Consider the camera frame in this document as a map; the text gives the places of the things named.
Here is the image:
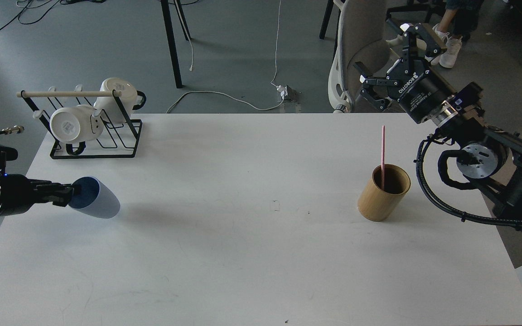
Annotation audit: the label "grey office chair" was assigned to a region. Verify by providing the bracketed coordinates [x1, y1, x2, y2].
[328, 0, 393, 113]

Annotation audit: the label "white mug front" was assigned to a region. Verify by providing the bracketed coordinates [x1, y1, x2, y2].
[49, 105, 104, 144]

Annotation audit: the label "white sneaker left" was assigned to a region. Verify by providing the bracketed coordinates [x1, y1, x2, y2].
[430, 24, 449, 66]

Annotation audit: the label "white power adapter plug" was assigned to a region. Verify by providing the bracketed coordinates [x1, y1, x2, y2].
[275, 85, 289, 101]

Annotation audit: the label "black wire mug rack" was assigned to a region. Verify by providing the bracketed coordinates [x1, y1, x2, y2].
[17, 79, 146, 159]

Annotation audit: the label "white sneaker right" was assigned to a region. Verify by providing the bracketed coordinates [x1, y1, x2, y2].
[439, 37, 463, 68]

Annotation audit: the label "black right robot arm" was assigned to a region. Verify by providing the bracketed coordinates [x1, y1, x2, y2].
[354, 17, 522, 232]

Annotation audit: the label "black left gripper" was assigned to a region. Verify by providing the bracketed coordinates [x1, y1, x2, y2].
[0, 174, 82, 216]

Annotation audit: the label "bamboo cylinder holder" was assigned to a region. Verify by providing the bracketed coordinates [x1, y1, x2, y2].
[357, 164, 411, 221]

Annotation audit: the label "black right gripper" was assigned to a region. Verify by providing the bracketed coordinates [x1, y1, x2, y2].
[353, 23, 454, 124]

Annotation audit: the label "blue plastic cup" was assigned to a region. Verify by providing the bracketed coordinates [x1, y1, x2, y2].
[68, 176, 121, 219]

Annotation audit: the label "white power cable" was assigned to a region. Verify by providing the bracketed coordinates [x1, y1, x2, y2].
[166, 0, 289, 114]

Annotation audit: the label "black floor cables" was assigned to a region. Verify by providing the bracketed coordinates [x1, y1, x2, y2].
[0, 0, 107, 54]

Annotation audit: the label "white sneaker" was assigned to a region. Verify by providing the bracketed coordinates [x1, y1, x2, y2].
[430, 24, 449, 66]
[439, 37, 463, 68]

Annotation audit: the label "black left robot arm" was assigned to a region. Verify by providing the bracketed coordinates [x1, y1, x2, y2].
[0, 125, 82, 216]

